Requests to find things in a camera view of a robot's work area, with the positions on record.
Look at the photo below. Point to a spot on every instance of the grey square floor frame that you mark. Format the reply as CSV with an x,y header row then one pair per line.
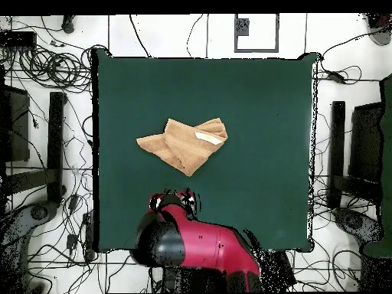
x,y
257,50

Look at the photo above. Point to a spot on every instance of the black rectangular box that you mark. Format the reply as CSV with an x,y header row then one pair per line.
x,y
16,39

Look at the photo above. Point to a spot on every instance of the dark green hanging cloth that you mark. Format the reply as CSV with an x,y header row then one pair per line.
x,y
386,153

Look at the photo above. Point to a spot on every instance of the dark green table cloth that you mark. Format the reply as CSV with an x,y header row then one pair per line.
x,y
245,107

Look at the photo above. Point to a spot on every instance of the black power strip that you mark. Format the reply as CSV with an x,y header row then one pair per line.
x,y
88,242

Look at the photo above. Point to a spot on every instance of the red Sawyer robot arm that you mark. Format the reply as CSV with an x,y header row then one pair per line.
x,y
208,242

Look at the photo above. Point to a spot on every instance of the black floor beam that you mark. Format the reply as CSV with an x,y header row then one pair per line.
x,y
337,147
55,147

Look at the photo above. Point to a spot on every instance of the small black power adapter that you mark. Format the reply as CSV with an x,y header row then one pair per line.
x,y
72,242
73,202

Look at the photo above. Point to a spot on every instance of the tan terry towel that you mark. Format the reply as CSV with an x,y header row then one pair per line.
x,y
183,147

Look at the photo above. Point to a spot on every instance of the black panel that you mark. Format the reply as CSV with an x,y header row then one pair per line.
x,y
18,128
366,144

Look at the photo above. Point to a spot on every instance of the grey rounded object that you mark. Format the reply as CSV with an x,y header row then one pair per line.
x,y
381,38

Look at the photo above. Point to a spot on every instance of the black rounded object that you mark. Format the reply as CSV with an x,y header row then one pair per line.
x,y
68,26

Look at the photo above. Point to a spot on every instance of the dark grey square box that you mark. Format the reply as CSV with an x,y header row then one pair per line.
x,y
242,27

